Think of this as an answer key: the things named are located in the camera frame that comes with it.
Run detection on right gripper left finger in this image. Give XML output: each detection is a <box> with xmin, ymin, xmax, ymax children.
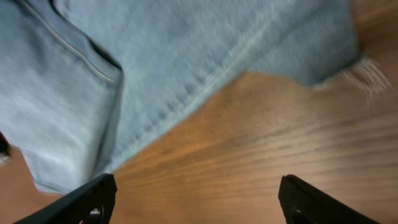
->
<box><xmin>15</xmin><ymin>174</ymin><xmax>117</xmax><ymax>224</ymax></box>

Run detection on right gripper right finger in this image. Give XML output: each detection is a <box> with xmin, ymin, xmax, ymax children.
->
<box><xmin>278</xmin><ymin>175</ymin><xmax>378</xmax><ymax>224</ymax></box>

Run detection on light blue denim jeans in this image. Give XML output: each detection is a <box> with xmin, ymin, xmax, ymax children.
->
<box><xmin>1</xmin><ymin>0</ymin><xmax>389</xmax><ymax>194</ymax></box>

